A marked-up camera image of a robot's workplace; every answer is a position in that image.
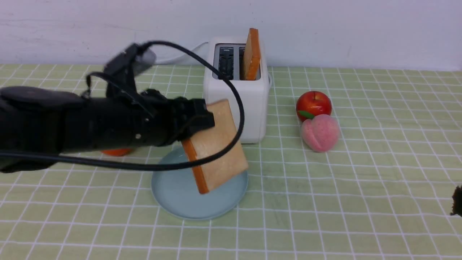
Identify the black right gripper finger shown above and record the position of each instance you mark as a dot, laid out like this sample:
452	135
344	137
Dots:
457	202

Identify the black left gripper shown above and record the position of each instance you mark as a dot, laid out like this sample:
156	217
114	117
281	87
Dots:
165	121

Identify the toast slice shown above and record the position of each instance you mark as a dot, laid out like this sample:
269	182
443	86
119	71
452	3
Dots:
209	142
251	57

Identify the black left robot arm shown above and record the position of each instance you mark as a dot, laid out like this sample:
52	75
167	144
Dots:
55	122

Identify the white toaster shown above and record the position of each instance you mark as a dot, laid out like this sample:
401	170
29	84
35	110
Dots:
254	94

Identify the orange persimmon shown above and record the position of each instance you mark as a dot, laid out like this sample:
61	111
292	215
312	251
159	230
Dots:
117	152

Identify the light blue plate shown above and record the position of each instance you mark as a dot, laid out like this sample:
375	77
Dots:
177	193

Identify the green checkered tablecloth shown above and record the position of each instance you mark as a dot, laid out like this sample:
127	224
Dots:
383	192

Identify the red apple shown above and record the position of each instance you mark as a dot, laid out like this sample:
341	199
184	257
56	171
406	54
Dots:
311	104

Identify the pink peach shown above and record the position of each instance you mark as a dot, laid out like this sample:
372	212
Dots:
320	133

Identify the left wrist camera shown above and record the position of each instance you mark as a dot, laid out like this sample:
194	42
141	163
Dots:
128	64

